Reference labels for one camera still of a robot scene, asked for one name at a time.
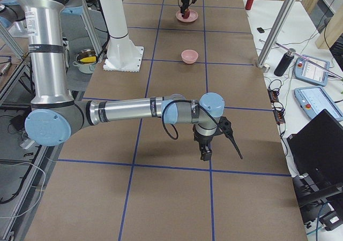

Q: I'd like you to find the red apple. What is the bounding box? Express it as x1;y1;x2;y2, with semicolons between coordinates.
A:
182;9;190;19

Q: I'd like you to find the white enamel pot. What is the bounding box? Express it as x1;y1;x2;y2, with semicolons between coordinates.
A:
72;49;97;74

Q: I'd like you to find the black orange usb hub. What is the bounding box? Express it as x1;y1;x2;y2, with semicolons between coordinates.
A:
267;88;286;125

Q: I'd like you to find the pink bowl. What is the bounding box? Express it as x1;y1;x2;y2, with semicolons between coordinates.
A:
181;49;199;64

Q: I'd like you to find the blue teach pendant far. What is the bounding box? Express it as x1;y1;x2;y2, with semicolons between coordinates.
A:
294;57;329;86

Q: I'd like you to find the blue teach pendant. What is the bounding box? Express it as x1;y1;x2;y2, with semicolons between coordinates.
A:
294;86;342;122
294;57;329;86

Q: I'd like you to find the black laptop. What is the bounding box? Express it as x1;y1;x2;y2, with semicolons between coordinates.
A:
287;109;342;185

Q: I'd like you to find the aluminium frame post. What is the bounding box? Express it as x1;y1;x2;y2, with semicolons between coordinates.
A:
256;0;296;68

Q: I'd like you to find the small black device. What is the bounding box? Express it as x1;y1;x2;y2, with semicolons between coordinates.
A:
257;27;265;33

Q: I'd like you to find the pink plate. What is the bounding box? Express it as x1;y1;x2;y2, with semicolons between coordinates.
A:
175;10;199;23

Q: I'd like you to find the blue teach pendant near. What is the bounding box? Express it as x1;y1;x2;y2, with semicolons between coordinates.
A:
294;86;342;122

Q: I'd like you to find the brown paper table mat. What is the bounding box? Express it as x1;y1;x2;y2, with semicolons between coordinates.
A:
25;0;307;240

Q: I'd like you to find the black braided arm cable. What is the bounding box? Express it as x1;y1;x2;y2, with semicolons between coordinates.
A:
161;99;199;140

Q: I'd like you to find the white camera mast base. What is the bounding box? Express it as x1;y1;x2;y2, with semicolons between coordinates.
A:
100;0;144;72

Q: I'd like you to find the black water bottle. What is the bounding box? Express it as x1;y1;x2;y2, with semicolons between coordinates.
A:
273;48;296;77

